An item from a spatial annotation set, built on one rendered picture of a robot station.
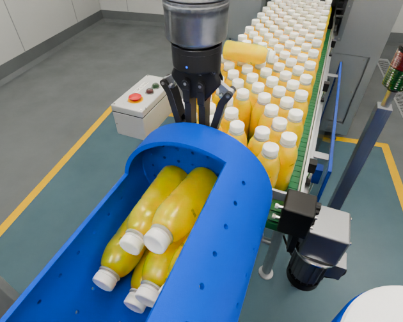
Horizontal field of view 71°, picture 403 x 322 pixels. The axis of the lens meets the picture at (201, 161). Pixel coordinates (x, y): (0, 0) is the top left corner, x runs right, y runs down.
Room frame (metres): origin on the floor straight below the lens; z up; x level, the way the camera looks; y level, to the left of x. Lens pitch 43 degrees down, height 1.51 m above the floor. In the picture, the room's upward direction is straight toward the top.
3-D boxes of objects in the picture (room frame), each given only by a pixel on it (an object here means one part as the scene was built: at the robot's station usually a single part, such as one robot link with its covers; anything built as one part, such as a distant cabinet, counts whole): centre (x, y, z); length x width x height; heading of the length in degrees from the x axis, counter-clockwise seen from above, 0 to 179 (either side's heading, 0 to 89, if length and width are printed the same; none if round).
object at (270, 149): (0.52, -0.17, 1.07); 0.04 x 0.04 x 0.02
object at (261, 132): (0.59, -0.16, 1.07); 0.04 x 0.04 x 0.02
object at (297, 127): (0.68, -0.26, 0.98); 0.07 x 0.07 x 0.16
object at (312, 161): (0.58, -0.31, 0.94); 0.03 x 0.02 x 0.08; 158
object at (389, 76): (0.67, -0.50, 1.18); 0.06 x 0.06 x 0.05
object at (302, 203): (0.42, -0.23, 0.95); 0.10 x 0.07 x 0.10; 68
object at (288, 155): (0.57, -0.22, 0.98); 0.07 x 0.07 x 0.16
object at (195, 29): (0.43, 0.01, 1.39); 0.09 x 0.09 x 0.06
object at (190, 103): (0.43, 0.02, 1.25); 0.04 x 0.01 x 0.11; 158
